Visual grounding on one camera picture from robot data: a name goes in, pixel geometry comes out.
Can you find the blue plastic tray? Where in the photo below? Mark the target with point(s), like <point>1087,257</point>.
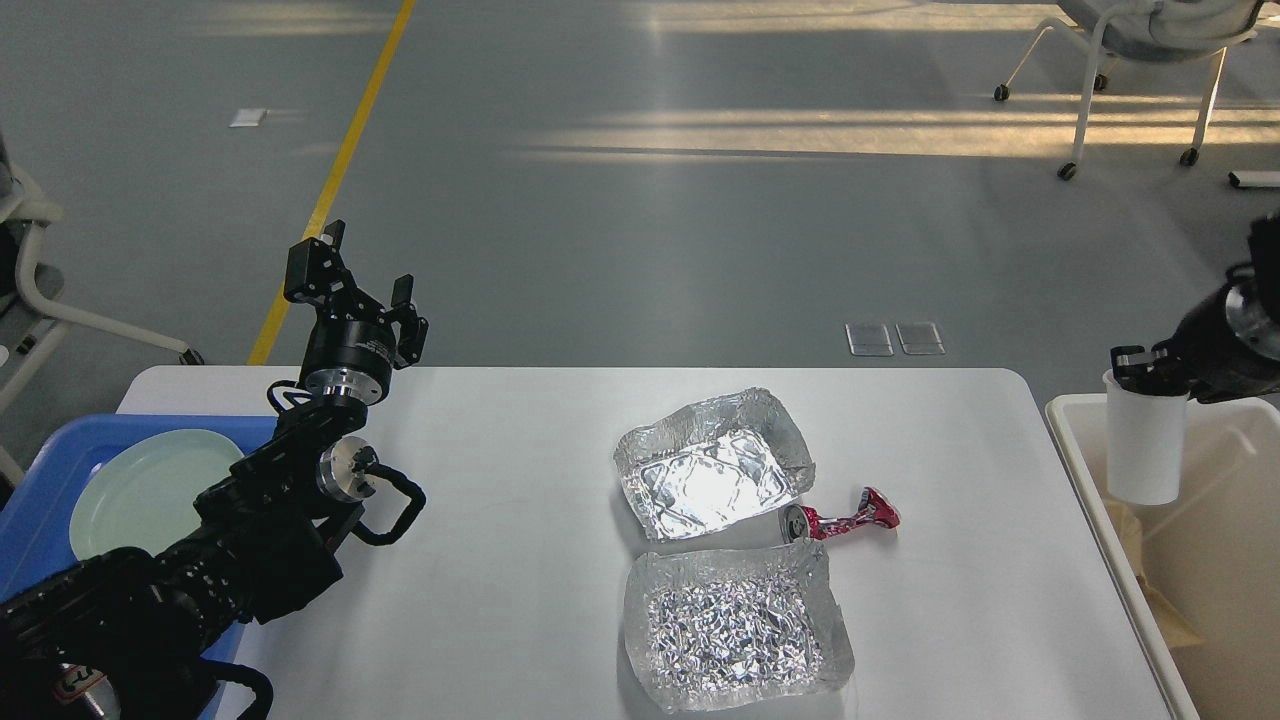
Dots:
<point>40,500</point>

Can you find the white office chair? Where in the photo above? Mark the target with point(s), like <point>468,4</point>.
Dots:
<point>1144,32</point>

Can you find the aluminium foil tray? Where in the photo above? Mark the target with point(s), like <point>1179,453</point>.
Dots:
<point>716,629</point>
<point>712,464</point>

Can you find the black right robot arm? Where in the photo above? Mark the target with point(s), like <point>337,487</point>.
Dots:
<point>1263,266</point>

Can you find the white plastic bin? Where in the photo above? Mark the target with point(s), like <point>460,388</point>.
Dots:
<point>1204,601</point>

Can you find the light green plate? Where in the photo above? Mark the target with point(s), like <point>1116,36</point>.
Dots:
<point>145,497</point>

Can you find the crushed red soda can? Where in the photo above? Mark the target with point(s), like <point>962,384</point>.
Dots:
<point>798,521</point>

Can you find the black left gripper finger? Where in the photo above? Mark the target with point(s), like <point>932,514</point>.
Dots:
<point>315,275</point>
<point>401,309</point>

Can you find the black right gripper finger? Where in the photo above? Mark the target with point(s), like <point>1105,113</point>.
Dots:
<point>1158,371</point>

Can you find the white bar on floor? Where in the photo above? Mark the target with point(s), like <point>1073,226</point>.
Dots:
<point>1254,179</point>

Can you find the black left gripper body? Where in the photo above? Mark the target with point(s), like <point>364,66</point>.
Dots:
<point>355,354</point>

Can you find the white chair at left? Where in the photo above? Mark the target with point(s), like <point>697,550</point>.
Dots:
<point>35,320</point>

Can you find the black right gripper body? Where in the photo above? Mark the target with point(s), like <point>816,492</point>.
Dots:
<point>1226,348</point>

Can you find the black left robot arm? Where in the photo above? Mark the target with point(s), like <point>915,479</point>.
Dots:
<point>341,489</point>

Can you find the white paper cup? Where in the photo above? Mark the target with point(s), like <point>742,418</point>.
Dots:
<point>1145,437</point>

